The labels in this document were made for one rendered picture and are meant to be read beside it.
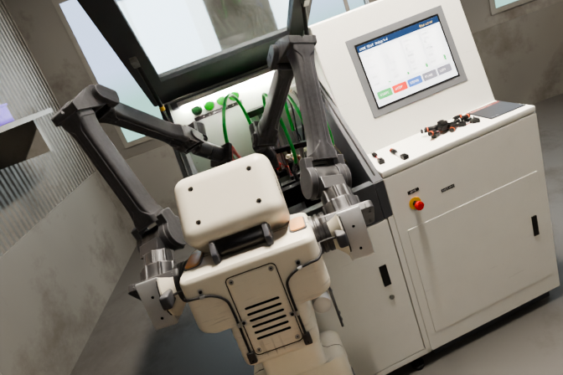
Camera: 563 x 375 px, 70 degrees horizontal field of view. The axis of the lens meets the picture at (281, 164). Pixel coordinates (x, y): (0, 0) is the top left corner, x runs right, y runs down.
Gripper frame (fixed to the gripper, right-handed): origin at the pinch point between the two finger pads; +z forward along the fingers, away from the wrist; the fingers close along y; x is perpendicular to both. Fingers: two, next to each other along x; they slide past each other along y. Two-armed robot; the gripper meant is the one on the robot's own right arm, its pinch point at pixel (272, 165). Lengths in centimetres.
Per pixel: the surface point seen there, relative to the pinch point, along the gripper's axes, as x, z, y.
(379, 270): -28, 26, -47
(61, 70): 183, 106, 208
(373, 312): -20, 37, -61
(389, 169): -42.5, 1.2, -16.0
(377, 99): -50, 8, 19
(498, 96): -207, 246, 114
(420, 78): -71, 11, 24
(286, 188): -1.5, 10.0, -7.4
